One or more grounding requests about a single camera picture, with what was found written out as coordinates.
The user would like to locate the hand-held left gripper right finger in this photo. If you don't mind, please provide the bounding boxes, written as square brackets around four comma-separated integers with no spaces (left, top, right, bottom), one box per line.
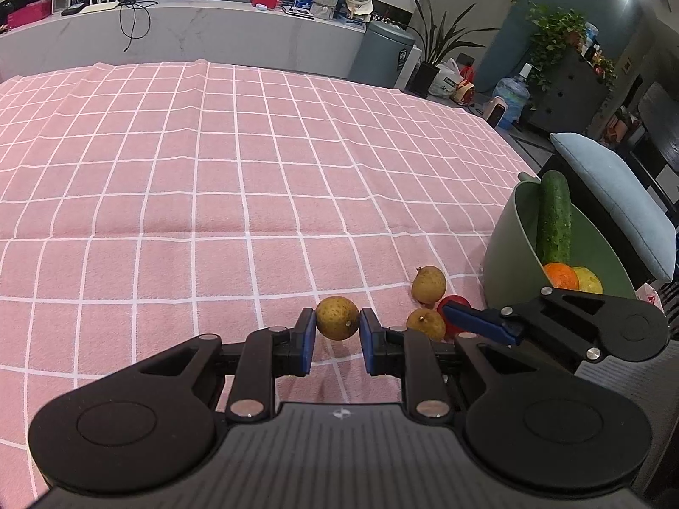
[359,308,531,423]

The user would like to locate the orange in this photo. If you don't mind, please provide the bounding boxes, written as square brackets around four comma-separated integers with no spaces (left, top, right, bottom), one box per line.
[544,262,580,291]

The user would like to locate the pink checked tablecloth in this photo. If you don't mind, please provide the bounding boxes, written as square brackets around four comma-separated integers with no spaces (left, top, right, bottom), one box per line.
[0,61,669,509]

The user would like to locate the blue water jug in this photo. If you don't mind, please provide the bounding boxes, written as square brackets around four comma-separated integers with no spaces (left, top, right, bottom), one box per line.
[494,64,531,131]

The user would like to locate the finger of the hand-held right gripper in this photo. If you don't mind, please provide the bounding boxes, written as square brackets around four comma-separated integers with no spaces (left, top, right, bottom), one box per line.
[443,286,621,364]

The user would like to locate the brown longan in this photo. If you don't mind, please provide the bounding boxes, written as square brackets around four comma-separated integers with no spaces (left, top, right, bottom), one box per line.
[406,308,446,343]
[315,297,360,340]
[412,266,447,305]

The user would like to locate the green colander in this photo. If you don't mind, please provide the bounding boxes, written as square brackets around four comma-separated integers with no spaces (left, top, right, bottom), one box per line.
[482,172,637,324]

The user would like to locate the black cables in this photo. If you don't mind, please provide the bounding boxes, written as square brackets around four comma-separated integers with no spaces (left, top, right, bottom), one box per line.
[118,0,160,54]

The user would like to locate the small red fruit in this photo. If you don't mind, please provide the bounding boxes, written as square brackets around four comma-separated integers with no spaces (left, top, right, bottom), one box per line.
[436,295,472,340]

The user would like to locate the red and orange bag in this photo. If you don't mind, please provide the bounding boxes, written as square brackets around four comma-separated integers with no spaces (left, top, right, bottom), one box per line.
[453,78,478,107]

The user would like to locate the long-leaf potted plant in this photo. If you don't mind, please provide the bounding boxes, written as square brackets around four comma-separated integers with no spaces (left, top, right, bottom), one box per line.
[406,0,502,99]

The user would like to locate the dark grey cabinet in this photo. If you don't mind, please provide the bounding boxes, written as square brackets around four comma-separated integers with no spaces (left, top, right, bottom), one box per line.
[527,45,611,136]

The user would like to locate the white marble media console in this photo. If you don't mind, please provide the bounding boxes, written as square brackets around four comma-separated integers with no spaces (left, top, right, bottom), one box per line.
[0,0,372,83]

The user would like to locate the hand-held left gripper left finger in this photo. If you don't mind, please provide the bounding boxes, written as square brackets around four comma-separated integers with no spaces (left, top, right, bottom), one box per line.
[132,308,317,423]

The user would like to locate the light blue cushion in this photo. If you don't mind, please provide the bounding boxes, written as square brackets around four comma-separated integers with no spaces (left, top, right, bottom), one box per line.
[549,132,679,282]

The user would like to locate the pink flat box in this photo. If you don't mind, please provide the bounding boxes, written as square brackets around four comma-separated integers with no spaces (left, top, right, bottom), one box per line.
[6,1,52,30]

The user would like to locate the green cucumber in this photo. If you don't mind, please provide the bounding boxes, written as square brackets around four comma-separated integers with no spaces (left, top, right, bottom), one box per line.
[536,170,572,267]

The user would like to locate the dark furniture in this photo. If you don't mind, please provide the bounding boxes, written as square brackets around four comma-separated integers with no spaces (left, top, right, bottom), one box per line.
[620,82,679,207]

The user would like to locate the white plastic bag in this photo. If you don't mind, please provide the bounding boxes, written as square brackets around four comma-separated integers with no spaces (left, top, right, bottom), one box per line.
[429,58,462,99]

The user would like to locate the small white heater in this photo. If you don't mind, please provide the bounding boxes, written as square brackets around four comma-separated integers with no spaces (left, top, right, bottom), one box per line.
[482,96,510,128]

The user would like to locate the bushy green potted plant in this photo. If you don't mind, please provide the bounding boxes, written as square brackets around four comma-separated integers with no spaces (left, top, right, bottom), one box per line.
[525,3,587,91]

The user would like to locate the grey pedal trash bin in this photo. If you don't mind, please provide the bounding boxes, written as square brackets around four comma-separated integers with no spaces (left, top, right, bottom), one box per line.
[347,21,416,88]

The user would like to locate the yellow green mango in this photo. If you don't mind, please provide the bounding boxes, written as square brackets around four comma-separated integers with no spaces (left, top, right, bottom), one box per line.
[572,266,604,295]

